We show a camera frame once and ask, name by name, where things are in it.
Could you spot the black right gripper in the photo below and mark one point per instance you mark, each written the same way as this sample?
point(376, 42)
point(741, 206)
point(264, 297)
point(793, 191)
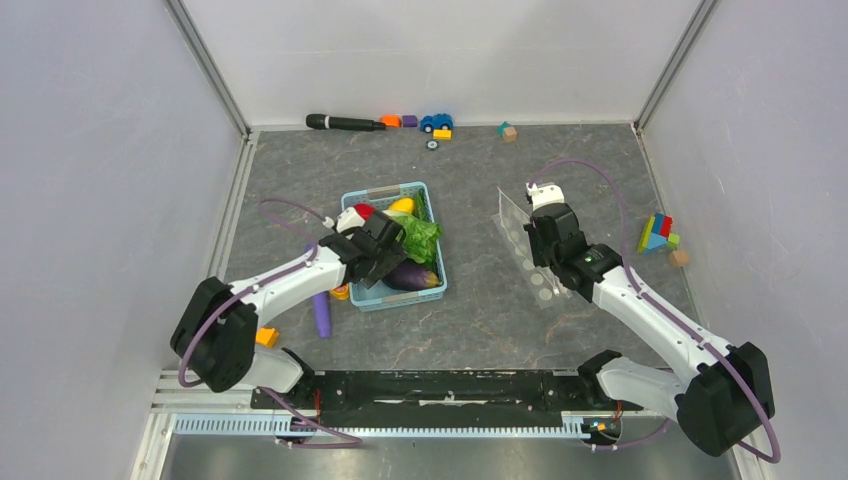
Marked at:
point(539, 261)

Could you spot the orange yellow wedge block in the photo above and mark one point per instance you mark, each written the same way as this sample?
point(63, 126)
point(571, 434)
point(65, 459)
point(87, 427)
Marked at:
point(267, 337)

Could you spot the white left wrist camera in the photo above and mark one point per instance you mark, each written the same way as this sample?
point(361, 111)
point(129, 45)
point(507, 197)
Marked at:
point(348, 219)

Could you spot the blue toy car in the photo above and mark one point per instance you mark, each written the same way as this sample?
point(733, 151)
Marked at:
point(439, 121)

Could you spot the yellow butterfly toy brick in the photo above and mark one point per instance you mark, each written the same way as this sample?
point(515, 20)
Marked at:
point(341, 293)

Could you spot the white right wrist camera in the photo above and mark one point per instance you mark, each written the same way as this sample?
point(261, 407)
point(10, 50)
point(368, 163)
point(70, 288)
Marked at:
point(541, 195)

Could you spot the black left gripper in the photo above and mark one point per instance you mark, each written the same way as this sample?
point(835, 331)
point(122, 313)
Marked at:
point(395, 253)

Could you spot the black microphone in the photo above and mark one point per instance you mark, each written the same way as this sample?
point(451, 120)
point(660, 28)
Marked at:
point(320, 121)

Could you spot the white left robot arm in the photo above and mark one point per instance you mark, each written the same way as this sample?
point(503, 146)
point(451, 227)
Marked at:
point(215, 337)

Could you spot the teal and wood cube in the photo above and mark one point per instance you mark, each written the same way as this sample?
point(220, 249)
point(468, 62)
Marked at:
point(507, 132)

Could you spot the purple plastic cylinder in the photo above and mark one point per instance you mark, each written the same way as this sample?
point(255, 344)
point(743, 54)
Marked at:
point(322, 314)

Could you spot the yellow toy lemon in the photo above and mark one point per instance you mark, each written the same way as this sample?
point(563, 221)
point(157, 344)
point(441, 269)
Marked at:
point(404, 205)

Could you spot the black mounting base plate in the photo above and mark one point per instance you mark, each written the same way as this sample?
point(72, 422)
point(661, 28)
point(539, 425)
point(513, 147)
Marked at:
point(445, 398)

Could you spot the purple toy eggplant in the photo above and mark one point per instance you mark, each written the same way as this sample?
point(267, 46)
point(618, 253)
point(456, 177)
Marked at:
point(411, 276)

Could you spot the light blue plastic basket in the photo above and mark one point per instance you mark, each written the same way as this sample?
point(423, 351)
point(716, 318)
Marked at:
point(381, 296)

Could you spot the orange toy block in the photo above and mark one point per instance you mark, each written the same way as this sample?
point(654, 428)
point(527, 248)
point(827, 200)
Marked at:
point(391, 121)

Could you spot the small wooden cube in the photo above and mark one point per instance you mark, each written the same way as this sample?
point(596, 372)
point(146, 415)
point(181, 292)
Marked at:
point(679, 258)

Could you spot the multicolour toy brick stack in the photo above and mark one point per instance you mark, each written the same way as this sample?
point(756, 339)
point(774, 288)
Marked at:
point(658, 233)

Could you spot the red toy apple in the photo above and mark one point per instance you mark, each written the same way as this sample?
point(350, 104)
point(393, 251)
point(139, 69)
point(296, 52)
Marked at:
point(365, 211)

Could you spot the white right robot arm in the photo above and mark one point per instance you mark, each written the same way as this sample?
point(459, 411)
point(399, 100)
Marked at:
point(719, 394)

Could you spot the clear dotted zip top bag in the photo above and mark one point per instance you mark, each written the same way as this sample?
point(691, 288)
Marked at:
point(539, 282)

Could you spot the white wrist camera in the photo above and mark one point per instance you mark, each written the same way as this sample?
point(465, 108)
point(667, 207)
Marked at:
point(348, 219)
point(541, 195)

